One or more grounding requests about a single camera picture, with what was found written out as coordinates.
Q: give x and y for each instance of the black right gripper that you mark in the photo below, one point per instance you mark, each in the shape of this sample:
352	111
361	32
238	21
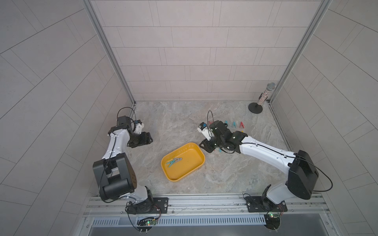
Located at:
207	146

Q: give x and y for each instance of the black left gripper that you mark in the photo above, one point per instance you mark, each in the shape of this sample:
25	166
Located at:
144	139

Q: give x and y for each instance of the yellow plastic storage tray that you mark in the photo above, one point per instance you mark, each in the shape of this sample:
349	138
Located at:
192	159

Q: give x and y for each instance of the grey clothespin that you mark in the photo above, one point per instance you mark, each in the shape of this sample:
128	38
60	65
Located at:
175	160

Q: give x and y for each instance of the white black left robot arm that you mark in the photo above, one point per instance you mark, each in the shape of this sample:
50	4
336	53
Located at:
114	174

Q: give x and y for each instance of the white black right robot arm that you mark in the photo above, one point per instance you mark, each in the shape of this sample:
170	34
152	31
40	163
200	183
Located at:
302	174

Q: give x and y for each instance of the teal clothespin tray bottom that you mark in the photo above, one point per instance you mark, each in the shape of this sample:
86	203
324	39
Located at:
168	164

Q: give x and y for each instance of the ventilation grille strip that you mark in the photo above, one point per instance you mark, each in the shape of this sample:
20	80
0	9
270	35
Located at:
170	221

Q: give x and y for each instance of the left controller board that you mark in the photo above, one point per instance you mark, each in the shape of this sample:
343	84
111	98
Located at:
146	224

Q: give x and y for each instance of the controller board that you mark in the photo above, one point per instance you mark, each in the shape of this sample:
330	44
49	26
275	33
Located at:
146	224
272	221

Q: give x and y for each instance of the right controller board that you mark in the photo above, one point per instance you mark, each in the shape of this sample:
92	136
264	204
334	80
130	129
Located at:
272	221

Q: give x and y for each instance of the right corner metal profile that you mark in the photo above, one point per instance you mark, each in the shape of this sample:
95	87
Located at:
318	16

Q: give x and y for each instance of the corner metal profile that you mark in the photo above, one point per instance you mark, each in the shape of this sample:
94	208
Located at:
318	16
107	48

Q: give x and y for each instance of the left corner metal profile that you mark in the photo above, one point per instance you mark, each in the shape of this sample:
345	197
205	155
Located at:
107	48

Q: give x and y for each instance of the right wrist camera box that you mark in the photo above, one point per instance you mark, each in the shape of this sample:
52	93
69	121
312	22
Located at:
218	128

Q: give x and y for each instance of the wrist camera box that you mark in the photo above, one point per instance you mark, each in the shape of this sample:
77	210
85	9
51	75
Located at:
124	121
218	128

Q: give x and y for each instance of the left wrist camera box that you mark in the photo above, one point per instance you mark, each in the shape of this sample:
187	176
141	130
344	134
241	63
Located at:
124	121

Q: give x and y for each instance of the aluminium front rail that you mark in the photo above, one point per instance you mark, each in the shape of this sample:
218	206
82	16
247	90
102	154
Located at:
204	204

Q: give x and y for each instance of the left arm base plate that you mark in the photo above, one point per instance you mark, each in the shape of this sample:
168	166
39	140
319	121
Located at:
155	206

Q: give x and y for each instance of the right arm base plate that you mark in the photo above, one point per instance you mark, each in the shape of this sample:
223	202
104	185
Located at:
260	204

